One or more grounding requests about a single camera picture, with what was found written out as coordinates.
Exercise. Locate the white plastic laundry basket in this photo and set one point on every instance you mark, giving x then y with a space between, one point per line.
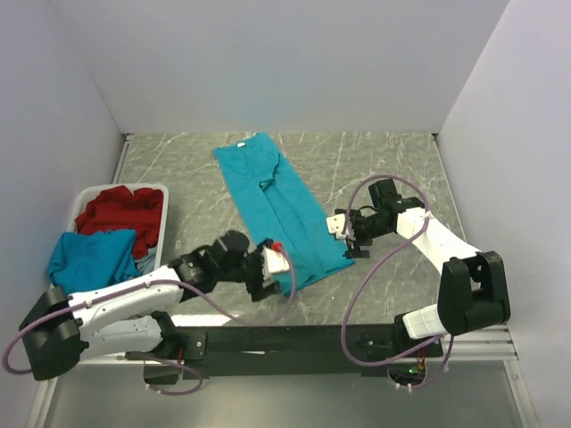
90 193

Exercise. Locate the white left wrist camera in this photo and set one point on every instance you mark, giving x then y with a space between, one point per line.
274 260

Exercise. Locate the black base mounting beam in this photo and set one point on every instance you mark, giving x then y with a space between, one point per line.
277 350

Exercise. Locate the teal t shirt in basket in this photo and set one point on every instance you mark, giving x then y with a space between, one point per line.
83 263

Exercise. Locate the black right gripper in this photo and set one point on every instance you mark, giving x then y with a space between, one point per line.
355 242

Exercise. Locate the teal t shirt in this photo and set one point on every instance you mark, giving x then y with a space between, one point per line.
274 203
83 263

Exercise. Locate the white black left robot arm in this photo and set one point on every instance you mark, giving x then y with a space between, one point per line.
62 329

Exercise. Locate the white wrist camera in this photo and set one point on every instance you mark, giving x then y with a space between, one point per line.
340 227
274 260

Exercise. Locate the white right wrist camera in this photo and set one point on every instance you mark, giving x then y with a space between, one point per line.
340 227

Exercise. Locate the red t shirt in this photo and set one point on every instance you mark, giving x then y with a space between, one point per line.
120 208

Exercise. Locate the light blue garment in basket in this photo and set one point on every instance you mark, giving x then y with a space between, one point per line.
145 265

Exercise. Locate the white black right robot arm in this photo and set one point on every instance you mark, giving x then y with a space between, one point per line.
473 292

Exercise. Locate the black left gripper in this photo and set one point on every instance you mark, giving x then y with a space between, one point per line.
256 288

